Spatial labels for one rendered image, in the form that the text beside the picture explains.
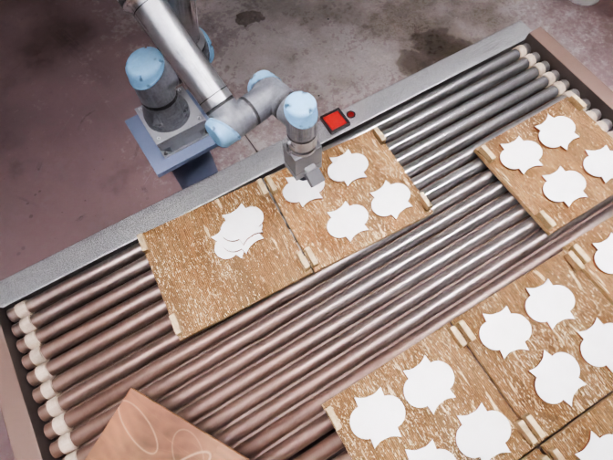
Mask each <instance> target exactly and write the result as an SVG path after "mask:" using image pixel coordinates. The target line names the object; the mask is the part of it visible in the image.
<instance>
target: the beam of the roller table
mask: <svg viewBox="0 0 613 460"><path fill-rule="evenodd" d="M531 31H532V30H531V29H530V28H529V27H528V26H527V25H526V24H524V23H523V22H522V21H518V22H516V23H514V24H512V25H510V26H508V27H506V28H504V29H502V30H500V31H498V32H496V33H494V34H492V35H490V36H488V37H486V38H484V39H482V40H480V41H478V42H476V43H474V44H472V45H470V46H468V47H466V48H464V49H462V50H460V51H458V52H456V53H454V54H452V55H450V56H448V57H446V58H444V59H442V60H440V61H438V62H436V63H434V64H432V65H430V66H428V67H426V68H424V69H422V70H420V71H418V72H416V73H414V74H412V75H410V76H408V77H406V78H404V79H402V80H400V81H398V82H396V83H394V84H392V85H390V86H388V87H386V88H385V89H382V90H380V91H378V92H376V93H374V94H372V95H371V96H369V97H367V98H365V99H363V100H361V101H359V102H357V103H355V104H353V105H351V106H349V107H347V108H345V109H343V110H342V112H343V113H344V115H345V116H346V117H347V112H348V111H350V110H352V111H354V112H355V113H356V116H355V117H354V118H352V119H350V118H348V117H347V118H348V120H349V121H350V126H348V127H346V128H345V129H343V130H341V131H338V132H337V133H335V134H333V135H331V134H330V133H329V131H328V130H327V128H326V127H325V126H324V124H323V123H322V122H321V121H319V122H318V123H317V140H318V141H319V143H320V144H321V145H322V148H323V147H325V146H327V145H329V144H330V143H332V142H334V141H337V140H339V139H340V138H342V137H344V136H346V135H348V134H350V133H351V132H353V131H356V130H358V129H360V128H362V127H364V126H366V125H368V124H369V123H371V122H372V121H374V120H377V119H379V118H381V117H383V116H385V115H387V114H389V113H391V112H393V111H394V110H397V109H398V108H400V107H402V106H404V105H406V104H408V103H410V102H412V101H414V100H416V99H418V98H420V97H422V96H424V95H426V94H428V93H429V92H431V91H433V90H435V89H437V88H439V87H441V86H443V85H445V84H447V83H449V82H451V81H453V80H455V79H457V78H458V77H460V76H462V75H464V74H466V73H468V72H470V71H472V70H474V69H476V68H478V67H480V66H482V65H484V64H486V63H487V62H489V61H491V60H493V59H495V58H498V57H500V56H501V55H503V54H505V53H507V52H509V51H511V50H512V49H513V48H514V47H517V46H519V45H522V44H523V43H524V41H525V39H526V37H527V35H528V33H529V32H531ZM285 142H287V138H285V139H283V140H281V141H279V142H277V143H275V144H273V145H271V146H269V147H267V148H265V149H263V150H261V151H259V152H257V153H255V154H253V155H251V156H249V157H247V158H245V159H243V160H241V161H239V162H237V163H235V164H233V165H231V166H229V167H227V168H225V169H223V170H221V171H219V172H217V173H215V174H213V175H211V176H209V177H207V178H205V179H203V180H201V181H199V182H198V183H195V184H193V185H191V186H189V187H187V188H185V189H183V190H181V191H179V192H178V193H175V194H173V195H171V196H169V197H167V198H165V199H163V200H161V201H159V202H158V203H156V204H153V205H151V206H149V207H147V208H145V209H143V210H141V211H139V212H137V213H136V214H133V215H131V216H129V217H127V218H125V219H123V220H121V221H119V222H117V223H116V224H114V225H111V226H109V227H107V228H105V229H103V230H101V231H99V232H97V233H96V234H94V235H91V236H89V237H87V238H85V239H83V240H81V241H79V242H77V243H75V244H74V245H72V246H69V247H67V248H65V249H63V250H61V251H59V252H57V253H55V254H54V255H52V256H49V257H47V258H45V259H43V260H41V261H39V262H37V263H35V264H34V265H32V266H30V267H27V268H25V269H23V270H21V271H19V272H17V273H15V274H13V275H12V276H10V277H7V278H5V279H3V280H1V281H0V308H5V309H11V308H13V307H14V306H15V305H16V304H17V303H19V302H21V301H23V300H28V299H30V298H32V297H34V296H36V295H38V294H40V293H42V292H44V291H46V290H47V289H49V288H51V287H53V286H55V285H57V284H59V283H61V282H63V281H65V280H67V279H69V278H71V277H73V276H75V275H76V274H78V273H80V272H82V271H84V270H86V269H88V268H90V267H93V266H95V265H96V264H98V263H100V262H102V261H104V260H106V259H107V258H109V257H111V256H114V255H116V254H117V253H119V252H121V251H123V250H125V249H127V248H129V247H131V246H134V245H135V244H137V243H139V240H138V238H137V235H138V234H140V233H142V234H143V233H145V232H147V231H149V230H151V229H152V228H155V227H157V226H159V225H162V224H164V223H167V222H169V221H171V220H172V219H174V218H177V217H179V216H181V215H183V214H186V213H189V212H190V211H192V210H194V209H196V208H198V207H201V206H203V205H205V204H208V203H209V202H212V201H214V200H216V199H218V198H220V197H223V196H225V195H227V194H229V193H231V192H234V191H236V190H238V189H240V188H242V187H244V186H246V185H248V184H250V183H253V182H255V181H256V180H258V179H260V178H261V179H263V178H265V177H266V176H268V175H270V174H272V173H275V172H277V171H279V170H281V169H282V168H284V167H286V166H285V161H284V151H283V143H285Z"/></svg>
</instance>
